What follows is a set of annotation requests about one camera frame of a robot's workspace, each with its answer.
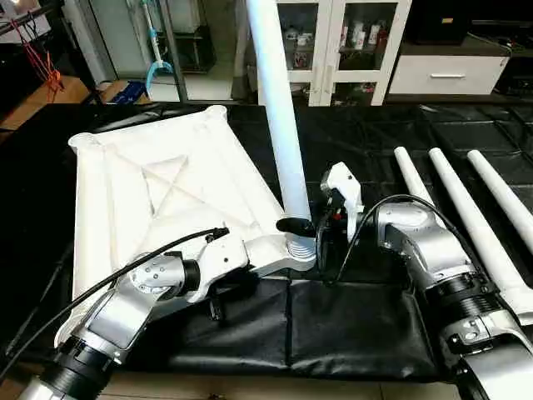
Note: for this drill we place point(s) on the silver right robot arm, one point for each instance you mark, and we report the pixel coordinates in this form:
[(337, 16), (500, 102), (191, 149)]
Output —
[(425, 242)]

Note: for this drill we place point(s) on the white plastic table leg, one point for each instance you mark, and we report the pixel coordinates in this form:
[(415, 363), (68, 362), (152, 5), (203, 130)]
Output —
[(279, 100), (414, 177), (504, 196), (470, 208)]

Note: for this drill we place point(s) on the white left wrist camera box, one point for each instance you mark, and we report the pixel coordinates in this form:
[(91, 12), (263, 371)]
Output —
[(221, 254)]

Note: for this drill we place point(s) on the blue and yellow box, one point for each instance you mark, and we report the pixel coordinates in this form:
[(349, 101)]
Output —
[(132, 92)]

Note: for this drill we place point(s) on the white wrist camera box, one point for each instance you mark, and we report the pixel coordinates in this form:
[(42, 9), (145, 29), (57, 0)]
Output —
[(221, 254), (341, 187)]

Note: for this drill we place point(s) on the white drawer unit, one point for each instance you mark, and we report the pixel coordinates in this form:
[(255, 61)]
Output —
[(450, 75)]

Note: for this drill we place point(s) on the white glass-door cabinet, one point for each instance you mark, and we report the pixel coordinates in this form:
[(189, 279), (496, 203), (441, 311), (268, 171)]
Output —
[(323, 50)]

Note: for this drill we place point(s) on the white plastic table top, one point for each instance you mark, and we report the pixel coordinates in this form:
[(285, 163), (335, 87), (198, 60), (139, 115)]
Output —
[(125, 192)]

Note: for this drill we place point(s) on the brown wooden desk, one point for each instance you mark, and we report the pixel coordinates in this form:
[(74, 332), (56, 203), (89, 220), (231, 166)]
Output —
[(37, 104)]

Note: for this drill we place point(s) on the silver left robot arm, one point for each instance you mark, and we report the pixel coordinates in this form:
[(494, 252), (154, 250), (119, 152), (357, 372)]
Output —
[(117, 317)]

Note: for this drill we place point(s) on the black speaker box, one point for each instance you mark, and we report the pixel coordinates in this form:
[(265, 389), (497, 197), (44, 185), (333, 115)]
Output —
[(437, 21)]

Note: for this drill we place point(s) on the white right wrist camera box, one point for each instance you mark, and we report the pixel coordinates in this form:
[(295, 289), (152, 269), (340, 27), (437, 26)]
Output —
[(341, 187)]

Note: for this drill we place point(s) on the black work mat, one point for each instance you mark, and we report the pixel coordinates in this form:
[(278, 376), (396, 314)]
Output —
[(358, 333)]

